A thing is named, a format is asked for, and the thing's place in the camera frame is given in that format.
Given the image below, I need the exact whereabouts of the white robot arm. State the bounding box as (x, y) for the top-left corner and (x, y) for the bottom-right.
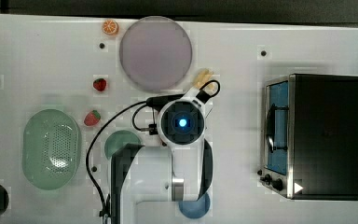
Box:
(109, 88), (213, 224)

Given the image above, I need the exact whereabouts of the green oval strainer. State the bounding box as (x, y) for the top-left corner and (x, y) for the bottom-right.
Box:
(22, 109), (81, 190)

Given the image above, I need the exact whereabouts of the peeled toy banana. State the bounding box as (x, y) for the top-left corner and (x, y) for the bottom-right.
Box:
(193, 68), (214, 93)

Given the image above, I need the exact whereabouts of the grey round plate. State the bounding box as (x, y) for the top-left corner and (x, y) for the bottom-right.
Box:
(119, 16), (193, 92)

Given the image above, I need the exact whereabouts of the green metal mug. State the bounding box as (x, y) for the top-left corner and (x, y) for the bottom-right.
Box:
(104, 130), (141, 159)

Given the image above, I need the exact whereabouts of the dark red toy strawberry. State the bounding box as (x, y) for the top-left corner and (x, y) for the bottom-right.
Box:
(93, 78), (107, 91)

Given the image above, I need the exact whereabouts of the red green toy strawberry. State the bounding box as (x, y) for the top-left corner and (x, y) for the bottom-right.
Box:
(84, 110), (101, 127)

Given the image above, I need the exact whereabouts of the toy orange slice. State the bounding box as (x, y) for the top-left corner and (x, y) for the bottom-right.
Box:
(102, 19), (119, 35)

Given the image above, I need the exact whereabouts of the black toaster oven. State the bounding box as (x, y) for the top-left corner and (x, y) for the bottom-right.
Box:
(257, 74), (358, 201)

